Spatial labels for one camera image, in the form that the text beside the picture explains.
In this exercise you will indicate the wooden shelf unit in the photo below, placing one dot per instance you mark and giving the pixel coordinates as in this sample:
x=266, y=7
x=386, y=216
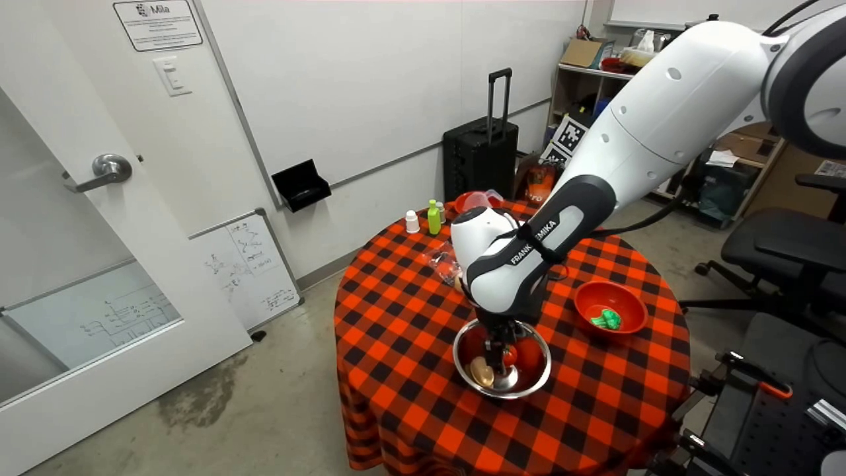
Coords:
x=669, y=113

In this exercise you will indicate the white door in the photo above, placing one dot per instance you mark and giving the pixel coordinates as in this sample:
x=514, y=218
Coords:
x=103, y=299

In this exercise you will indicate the orange bag on floor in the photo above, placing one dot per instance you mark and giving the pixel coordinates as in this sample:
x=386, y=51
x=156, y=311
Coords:
x=538, y=180

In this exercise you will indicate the silver door handle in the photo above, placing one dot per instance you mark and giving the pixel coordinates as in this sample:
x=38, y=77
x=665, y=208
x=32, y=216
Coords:
x=107, y=170

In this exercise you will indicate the black office chair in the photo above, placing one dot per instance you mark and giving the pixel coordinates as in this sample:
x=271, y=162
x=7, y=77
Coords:
x=789, y=263

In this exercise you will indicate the red plastic bowl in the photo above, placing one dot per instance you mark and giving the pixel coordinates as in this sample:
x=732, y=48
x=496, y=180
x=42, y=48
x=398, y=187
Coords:
x=604, y=295

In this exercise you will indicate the black cart with clamps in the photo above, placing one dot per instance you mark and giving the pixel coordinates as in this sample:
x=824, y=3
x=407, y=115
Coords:
x=775, y=405

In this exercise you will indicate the black wall holder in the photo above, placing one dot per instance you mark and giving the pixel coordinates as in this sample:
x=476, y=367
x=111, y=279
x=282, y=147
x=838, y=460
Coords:
x=299, y=187

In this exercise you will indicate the red toy tomato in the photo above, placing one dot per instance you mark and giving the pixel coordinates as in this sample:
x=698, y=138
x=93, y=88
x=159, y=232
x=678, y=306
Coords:
x=524, y=356

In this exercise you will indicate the silver metal bowl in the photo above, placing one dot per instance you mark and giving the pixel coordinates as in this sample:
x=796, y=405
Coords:
x=510, y=385

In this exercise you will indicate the white light switch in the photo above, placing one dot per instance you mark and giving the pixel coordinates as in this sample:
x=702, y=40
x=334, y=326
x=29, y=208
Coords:
x=171, y=77

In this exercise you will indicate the wall sign paper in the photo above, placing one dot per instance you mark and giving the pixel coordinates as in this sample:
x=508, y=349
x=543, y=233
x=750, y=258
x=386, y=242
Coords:
x=156, y=25

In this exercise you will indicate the green bottle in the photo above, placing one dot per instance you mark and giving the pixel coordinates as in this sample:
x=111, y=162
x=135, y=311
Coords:
x=434, y=218

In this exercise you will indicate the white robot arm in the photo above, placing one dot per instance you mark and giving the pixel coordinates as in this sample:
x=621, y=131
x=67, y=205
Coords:
x=802, y=97

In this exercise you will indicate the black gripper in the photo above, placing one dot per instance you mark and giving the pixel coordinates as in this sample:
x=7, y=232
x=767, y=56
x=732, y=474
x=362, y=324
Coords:
x=500, y=332

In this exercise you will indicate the fiducial marker board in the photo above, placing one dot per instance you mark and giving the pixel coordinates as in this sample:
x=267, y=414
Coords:
x=563, y=140

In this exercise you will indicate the small whiteboard on floor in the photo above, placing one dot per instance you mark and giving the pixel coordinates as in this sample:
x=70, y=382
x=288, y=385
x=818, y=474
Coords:
x=250, y=269

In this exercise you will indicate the green toy vegetable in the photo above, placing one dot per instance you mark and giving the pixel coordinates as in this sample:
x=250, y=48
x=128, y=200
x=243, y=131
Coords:
x=605, y=319

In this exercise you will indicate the black suitcase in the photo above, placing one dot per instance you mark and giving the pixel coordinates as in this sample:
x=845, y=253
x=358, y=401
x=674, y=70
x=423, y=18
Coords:
x=479, y=154

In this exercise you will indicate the small white bottle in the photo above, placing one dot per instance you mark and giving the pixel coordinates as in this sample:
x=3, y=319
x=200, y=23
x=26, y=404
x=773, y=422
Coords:
x=410, y=222

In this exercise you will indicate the clear plastic bag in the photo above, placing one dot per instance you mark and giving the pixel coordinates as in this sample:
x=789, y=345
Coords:
x=442, y=263

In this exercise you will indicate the beige toy food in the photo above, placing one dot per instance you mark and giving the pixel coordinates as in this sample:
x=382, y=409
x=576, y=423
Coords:
x=483, y=373

